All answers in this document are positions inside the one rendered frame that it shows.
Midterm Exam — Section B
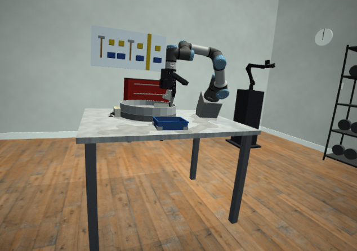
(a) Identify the blue open-top crate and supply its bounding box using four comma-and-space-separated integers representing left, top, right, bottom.
152, 116, 189, 131

